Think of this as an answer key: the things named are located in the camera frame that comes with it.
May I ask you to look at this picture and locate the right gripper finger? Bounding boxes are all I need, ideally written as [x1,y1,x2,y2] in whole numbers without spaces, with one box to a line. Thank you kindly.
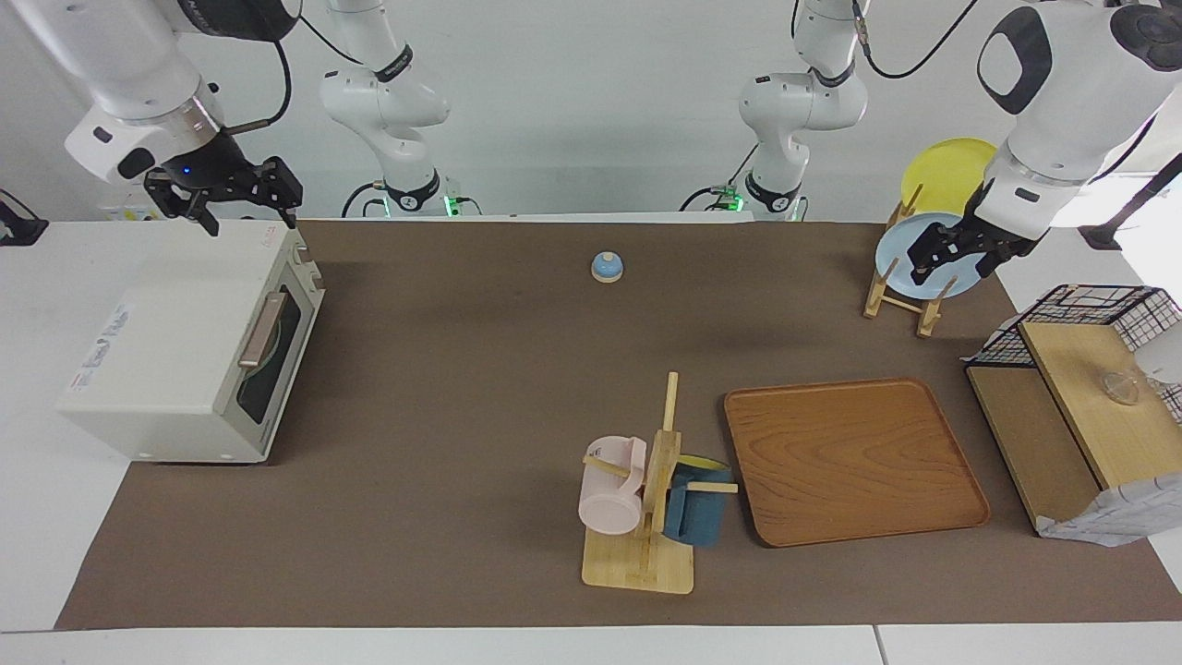
[233,156,305,230]
[144,174,223,237]

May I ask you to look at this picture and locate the oven door with handle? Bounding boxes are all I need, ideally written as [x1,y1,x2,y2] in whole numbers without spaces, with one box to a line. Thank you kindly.
[216,229,327,464]

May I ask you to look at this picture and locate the white toaster oven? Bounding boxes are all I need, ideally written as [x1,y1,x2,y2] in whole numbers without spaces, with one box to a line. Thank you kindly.
[57,220,310,464]

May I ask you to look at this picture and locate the light blue plate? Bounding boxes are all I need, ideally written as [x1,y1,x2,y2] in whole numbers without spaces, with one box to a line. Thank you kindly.
[874,212,990,300]

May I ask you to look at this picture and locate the wooden plate rack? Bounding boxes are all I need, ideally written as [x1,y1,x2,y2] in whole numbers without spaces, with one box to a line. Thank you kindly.
[862,184,958,339]

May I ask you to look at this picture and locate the yellow plate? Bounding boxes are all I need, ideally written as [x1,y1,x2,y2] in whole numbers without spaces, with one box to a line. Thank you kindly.
[900,138,1001,219]

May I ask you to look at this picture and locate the brown wooden shelf board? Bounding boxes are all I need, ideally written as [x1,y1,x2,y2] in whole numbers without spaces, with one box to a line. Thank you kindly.
[965,366,1105,534]

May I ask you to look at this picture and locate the small clear glass bowl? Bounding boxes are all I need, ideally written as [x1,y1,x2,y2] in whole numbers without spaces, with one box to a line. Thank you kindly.
[1098,370,1147,406]

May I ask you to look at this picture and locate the light wooden shelf board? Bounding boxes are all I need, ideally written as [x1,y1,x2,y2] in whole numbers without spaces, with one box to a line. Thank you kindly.
[1018,320,1182,491]

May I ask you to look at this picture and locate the brown wooden tray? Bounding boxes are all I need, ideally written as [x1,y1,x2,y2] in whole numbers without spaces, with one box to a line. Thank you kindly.
[722,376,992,549]

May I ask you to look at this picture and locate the white grid-patterned cloth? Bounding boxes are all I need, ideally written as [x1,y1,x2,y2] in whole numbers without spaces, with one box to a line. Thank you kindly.
[1035,472,1182,549]

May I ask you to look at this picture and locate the brown table mat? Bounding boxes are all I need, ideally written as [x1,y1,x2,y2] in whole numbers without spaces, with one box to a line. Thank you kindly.
[53,219,1182,632]

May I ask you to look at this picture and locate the wooden mug tree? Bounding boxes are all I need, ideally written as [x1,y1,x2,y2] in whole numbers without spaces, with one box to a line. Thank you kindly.
[581,371,741,596]

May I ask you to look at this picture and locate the blue mug yellow inside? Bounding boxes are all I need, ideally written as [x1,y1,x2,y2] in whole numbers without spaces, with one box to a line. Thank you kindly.
[662,454,736,549]

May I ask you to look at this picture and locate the pink mug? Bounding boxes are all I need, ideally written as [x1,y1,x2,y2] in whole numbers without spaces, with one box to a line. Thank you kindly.
[578,436,650,536]

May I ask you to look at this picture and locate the black right base cable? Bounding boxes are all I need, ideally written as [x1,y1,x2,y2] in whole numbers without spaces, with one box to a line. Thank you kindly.
[340,179,389,220]

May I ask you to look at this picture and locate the black base cable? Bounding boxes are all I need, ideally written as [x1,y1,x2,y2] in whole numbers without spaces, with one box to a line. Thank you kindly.
[340,179,389,220]
[680,142,764,213]

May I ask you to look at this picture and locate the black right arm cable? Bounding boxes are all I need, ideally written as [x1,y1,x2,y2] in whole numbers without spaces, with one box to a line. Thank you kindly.
[224,13,370,137]

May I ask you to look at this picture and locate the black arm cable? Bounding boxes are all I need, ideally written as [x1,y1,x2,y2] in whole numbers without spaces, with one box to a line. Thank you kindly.
[851,0,981,81]
[224,13,370,137]

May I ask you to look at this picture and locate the black wire basket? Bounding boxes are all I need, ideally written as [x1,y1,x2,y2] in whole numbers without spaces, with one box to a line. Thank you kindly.
[964,284,1182,426]

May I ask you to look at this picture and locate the black camera stand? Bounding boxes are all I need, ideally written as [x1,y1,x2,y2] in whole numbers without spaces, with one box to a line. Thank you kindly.
[1079,151,1182,252]

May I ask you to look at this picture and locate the black clamp mount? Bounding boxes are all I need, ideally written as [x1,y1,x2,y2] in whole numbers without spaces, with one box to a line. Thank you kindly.
[0,188,50,248]

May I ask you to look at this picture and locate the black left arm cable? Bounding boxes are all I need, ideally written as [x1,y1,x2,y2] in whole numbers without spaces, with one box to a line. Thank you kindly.
[851,0,981,81]

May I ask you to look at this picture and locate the black left base cable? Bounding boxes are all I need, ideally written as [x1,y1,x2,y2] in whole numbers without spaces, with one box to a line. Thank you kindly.
[680,142,764,213]

